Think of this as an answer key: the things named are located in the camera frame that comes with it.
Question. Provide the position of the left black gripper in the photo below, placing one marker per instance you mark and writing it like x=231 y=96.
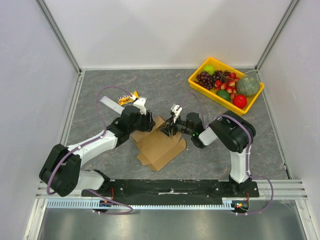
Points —
x=149 y=122

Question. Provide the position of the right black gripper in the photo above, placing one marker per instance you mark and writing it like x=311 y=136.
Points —
x=171 y=126

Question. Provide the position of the brown cardboard box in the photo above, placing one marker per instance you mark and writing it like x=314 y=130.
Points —
x=156 y=149

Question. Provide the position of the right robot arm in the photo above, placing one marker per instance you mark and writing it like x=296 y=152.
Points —
x=233 y=131

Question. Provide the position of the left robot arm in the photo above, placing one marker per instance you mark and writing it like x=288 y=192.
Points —
x=62 y=171

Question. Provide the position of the yellow candy packet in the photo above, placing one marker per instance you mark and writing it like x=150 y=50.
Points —
x=127 y=98

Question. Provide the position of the purple grape bunch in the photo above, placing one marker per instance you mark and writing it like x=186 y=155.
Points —
x=214 y=81

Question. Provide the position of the dark green lime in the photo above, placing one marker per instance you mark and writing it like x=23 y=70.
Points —
x=224 y=95

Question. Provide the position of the light green apple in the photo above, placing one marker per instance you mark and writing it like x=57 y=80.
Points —
x=209 y=69

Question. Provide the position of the red strawberry cluster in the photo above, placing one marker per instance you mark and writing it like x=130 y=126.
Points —
x=231 y=85

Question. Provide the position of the red apple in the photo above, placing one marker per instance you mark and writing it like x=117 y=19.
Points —
x=240 y=101

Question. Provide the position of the green netted melon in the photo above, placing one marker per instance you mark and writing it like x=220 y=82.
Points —
x=248 y=85

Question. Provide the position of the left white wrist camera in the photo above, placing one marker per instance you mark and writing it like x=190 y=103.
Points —
x=140 y=104

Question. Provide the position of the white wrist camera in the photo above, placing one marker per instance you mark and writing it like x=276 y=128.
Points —
x=175 y=112
x=140 y=104

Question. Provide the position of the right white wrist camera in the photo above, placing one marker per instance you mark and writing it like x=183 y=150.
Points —
x=175 y=112

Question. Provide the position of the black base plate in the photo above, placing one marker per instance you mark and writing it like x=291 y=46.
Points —
x=124 y=188

